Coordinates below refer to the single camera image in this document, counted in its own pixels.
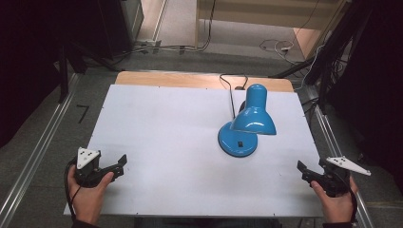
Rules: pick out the black tripod stand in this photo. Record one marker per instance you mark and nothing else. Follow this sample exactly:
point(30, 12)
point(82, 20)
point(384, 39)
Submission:
point(326, 57)

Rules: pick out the white table cover board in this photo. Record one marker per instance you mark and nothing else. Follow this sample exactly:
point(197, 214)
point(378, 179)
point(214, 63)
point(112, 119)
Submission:
point(164, 142)

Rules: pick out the aluminium floor rail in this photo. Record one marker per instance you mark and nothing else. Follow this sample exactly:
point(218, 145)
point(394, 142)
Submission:
point(335, 148)
point(34, 158)

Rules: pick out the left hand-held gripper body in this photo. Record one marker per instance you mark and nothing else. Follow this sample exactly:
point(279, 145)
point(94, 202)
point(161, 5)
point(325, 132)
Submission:
point(87, 158)

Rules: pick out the black curtain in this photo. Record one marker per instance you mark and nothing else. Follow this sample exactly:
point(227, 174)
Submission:
point(25, 63)
point(377, 79)

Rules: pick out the black cabinet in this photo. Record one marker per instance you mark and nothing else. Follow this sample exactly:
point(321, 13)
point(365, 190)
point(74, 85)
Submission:
point(107, 25)

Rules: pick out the person's right hand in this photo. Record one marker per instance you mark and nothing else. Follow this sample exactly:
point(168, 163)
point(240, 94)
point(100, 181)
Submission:
point(337, 207)

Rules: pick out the upright aluminium rail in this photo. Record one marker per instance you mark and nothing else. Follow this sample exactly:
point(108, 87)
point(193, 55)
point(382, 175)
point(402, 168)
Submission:
point(160, 19)

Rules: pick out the grey power strip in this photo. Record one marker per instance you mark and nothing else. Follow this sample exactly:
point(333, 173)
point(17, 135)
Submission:
point(149, 44)

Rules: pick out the black metal stand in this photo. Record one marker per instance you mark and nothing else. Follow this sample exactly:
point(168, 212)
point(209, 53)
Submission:
point(63, 76)

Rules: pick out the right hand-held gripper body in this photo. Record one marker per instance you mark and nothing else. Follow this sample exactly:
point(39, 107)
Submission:
point(335, 180)

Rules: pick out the person's left hand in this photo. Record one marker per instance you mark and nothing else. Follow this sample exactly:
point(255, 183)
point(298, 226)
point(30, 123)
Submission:
point(87, 199)

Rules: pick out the light wooden cabinet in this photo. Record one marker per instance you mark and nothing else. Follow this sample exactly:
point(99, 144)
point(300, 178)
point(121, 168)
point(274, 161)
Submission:
point(253, 12)

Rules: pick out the blue desk lamp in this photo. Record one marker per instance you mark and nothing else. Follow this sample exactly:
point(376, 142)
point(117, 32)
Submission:
point(253, 122)

